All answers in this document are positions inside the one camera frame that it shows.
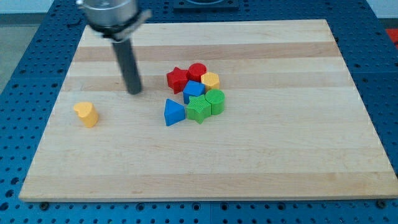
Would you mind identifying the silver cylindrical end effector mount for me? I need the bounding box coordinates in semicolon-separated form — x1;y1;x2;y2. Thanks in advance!
76;0;152;42

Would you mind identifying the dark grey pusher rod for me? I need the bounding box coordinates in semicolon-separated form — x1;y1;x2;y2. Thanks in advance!
113;39;142;95

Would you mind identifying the yellow heart block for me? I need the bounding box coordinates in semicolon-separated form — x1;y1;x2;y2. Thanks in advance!
73;101;99;128

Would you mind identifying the red star block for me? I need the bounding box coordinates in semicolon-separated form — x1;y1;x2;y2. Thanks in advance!
166;67;188;94

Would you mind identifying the red cylinder block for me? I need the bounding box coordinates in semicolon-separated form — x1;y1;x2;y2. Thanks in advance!
188;63;207;82

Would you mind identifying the blue cube block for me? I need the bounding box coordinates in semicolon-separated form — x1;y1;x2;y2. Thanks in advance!
183;80;205;104

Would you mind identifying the blue triangle block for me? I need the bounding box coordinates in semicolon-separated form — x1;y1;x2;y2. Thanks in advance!
164;99;186;126

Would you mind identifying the yellow hexagon block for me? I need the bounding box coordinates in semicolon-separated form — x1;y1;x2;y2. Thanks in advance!
201;72;220;91

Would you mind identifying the green star block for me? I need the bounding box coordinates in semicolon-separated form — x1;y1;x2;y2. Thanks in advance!
186;95;211;124

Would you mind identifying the green cylinder block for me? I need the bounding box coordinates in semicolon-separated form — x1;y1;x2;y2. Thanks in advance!
205;89;225;115

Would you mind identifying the light wooden board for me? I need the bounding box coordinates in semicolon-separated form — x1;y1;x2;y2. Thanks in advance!
19;19;397;202

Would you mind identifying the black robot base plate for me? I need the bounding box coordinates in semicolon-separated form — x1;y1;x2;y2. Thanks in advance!
173;0;241;12

